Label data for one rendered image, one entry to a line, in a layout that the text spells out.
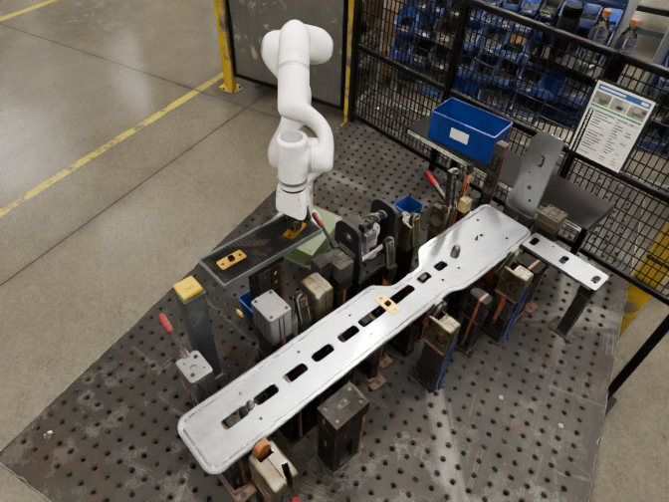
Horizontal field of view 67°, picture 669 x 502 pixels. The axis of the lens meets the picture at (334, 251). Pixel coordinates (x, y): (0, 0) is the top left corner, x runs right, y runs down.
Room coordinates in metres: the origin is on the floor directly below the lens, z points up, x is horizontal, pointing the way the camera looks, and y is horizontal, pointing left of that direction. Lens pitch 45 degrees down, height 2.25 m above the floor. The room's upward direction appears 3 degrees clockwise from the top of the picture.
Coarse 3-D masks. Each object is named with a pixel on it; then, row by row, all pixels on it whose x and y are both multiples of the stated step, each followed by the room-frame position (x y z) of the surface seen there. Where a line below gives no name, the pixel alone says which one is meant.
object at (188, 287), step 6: (180, 282) 0.92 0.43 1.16; (186, 282) 0.92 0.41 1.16; (192, 282) 0.92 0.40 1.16; (174, 288) 0.90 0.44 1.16; (180, 288) 0.90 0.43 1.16; (186, 288) 0.90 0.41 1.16; (192, 288) 0.90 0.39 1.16; (198, 288) 0.90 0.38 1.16; (180, 294) 0.88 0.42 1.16; (186, 294) 0.88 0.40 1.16; (192, 294) 0.88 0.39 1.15
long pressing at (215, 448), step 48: (432, 240) 1.31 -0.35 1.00; (480, 240) 1.32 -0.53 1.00; (384, 288) 1.07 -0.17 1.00; (432, 288) 1.08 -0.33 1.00; (336, 336) 0.87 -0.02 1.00; (384, 336) 0.88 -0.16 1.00; (240, 384) 0.70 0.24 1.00; (288, 384) 0.70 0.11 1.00; (192, 432) 0.56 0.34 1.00; (240, 432) 0.56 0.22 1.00
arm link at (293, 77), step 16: (288, 64) 1.34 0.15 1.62; (304, 64) 1.36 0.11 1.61; (288, 80) 1.30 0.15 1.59; (304, 80) 1.32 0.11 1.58; (288, 96) 1.27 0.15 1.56; (304, 96) 1.28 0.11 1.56; (288, 112) 1.24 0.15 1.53; (304, 112) 1.23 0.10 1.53; (320, 128) 1.20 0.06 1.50; (320, 144) 1.17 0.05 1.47; (320, 160) 1.13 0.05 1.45
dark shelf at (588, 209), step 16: (416, 128) 2.00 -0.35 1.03; (432, 144) 1.90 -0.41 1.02; (464, 160) 1.78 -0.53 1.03; (512, 160) 1.79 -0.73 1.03; (512, 176) 1.68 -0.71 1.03; (544, 192) 1.58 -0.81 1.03; (560, 192) 1.59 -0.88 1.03; (576, 192) 1.59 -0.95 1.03; (544, 208) 1.50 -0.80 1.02; (560, 208) 1.49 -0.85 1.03; (576, 208) 1.49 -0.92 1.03; (592, 208) 1.50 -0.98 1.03; (608, 208) 1.50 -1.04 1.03; (576, 224) 1.40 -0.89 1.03; (592, 224) 1.41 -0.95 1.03
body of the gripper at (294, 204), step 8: (280, 192) 1.15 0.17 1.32; (288, 192) 1.12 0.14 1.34; (296, 192) 1.12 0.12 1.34; (304, 192) 1.13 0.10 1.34; (280, 200) 1.15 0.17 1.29; (288, 200) 1.13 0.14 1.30; (296, 200) 1.12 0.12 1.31; (304, 200) 1.12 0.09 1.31; (280, 208) 1.15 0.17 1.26; (288, 208) 1.13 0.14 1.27; (296, 208) 1.12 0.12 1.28; (304, 208) 1.12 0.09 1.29; (296, 216) 1.12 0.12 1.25; (304, 216) 1.11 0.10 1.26
